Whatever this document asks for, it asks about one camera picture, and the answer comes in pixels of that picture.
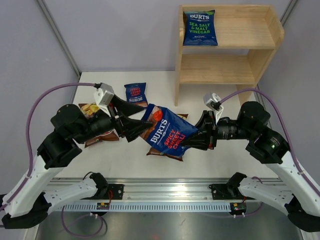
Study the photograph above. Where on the blue Burts sea salt bag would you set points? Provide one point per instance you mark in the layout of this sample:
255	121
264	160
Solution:
200	28

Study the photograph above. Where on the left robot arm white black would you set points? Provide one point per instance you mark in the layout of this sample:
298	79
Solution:
33	204

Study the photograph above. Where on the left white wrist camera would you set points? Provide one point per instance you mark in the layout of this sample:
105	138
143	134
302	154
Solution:
103	96

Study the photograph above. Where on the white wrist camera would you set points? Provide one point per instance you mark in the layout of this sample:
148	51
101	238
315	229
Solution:
213	101
103	96

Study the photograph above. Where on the left Chuba cassava chips bag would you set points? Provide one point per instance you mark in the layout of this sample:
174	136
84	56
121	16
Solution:
89	109

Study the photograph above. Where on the wooden two-tier shelf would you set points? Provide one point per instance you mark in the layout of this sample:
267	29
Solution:
248	37

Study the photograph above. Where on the blue burts chilli bag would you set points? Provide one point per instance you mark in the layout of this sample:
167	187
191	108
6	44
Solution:
168	130
135	94

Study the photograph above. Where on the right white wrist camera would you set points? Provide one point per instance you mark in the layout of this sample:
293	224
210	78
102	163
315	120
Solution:
213	101

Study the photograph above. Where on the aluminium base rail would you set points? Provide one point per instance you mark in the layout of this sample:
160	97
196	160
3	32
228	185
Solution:
197	196

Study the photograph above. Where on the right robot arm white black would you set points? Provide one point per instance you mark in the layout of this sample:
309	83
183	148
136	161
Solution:
301	204

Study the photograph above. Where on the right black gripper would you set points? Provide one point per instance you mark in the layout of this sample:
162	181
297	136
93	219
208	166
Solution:
207	131

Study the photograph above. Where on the large Chuba cassava chips bag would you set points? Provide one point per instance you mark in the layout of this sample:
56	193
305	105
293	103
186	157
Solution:
153	152

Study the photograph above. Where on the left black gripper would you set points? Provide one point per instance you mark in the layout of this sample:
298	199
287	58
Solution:
131	128

